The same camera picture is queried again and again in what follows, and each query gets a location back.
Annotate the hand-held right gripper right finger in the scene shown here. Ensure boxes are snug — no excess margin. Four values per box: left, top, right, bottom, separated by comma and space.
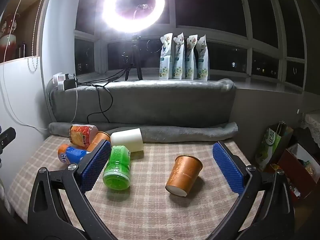
209, 141, 295, 240

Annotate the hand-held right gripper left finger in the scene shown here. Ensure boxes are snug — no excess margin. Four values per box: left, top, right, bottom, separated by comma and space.
27, 139, 113, 240

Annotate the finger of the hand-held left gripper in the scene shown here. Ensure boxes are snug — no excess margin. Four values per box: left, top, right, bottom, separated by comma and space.
0, 127, 17, 154

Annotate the orange patterned paper cup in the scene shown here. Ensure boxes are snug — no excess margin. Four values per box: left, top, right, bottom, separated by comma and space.
165, 154, 203, 197

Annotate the plain orange paper cup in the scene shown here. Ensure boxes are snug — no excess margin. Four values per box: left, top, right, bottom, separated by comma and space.
86, 131, 111, 153

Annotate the white cup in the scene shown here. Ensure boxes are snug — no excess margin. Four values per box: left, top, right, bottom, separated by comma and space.
110, 128, 144, 153

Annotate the green plastic bottle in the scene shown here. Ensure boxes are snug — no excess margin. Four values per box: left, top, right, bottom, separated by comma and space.
102, 145, 132, 189

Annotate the blue orange bottle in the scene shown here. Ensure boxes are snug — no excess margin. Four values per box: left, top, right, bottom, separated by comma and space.
57, 144, 92, 165

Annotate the orange red snack bottle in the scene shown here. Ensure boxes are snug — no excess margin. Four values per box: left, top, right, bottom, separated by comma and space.
68, 124, 99, 148

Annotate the green paper bag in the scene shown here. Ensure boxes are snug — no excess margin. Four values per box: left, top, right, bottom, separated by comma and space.
255, 122, 294, 172

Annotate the rolled grey blanket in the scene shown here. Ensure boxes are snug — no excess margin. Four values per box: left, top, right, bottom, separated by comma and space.
48, 121, 239, 143

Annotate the beige plaid cloth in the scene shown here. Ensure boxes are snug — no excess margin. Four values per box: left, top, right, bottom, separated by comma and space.
7, 134, 266, 240

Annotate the red cardboard box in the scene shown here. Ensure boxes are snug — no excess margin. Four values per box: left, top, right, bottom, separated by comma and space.
277, 143, 320, 201

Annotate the white power strip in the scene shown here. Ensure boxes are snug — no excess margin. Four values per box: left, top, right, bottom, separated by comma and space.
52, 73, 76, 92

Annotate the black charger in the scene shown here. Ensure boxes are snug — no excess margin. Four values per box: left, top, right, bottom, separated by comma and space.
63, 79, 79, 91

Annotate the dark bottle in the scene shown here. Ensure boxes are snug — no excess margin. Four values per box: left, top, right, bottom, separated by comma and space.
16, 41, 27, 59

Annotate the grey fleece blanket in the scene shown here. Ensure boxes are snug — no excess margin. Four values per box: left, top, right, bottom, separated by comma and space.
47, 78, 237, 128

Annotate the red floral vase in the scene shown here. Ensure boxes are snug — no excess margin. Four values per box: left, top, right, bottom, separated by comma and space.
0, 12, 18, 63

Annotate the white lace cloth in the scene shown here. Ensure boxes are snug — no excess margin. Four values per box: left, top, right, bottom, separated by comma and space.
299, 112, 320, 131

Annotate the white floral refill pouch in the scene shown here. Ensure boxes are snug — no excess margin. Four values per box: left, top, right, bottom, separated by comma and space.
196, 35, 209, 82
185, 34, 199, 80
172, 32, 186, 80
159, 33, 174, 81

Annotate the black tripod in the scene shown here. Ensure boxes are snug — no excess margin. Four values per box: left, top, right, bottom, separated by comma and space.
121, 33, 144, 81

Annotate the short white cable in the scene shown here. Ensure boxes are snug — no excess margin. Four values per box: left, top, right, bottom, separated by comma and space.
71, 89, 79, 126

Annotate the black cable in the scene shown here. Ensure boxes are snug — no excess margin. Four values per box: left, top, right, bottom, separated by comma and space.
75, 69, 126, 123

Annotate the white bead cord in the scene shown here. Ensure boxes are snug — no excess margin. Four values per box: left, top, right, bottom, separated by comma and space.
24, 0, 49, 73

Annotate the long white cable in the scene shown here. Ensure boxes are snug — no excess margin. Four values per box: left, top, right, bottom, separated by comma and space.
0, 0, 48, 131

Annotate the ring light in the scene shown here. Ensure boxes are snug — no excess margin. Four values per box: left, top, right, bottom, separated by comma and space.
101, 0, 166, 34

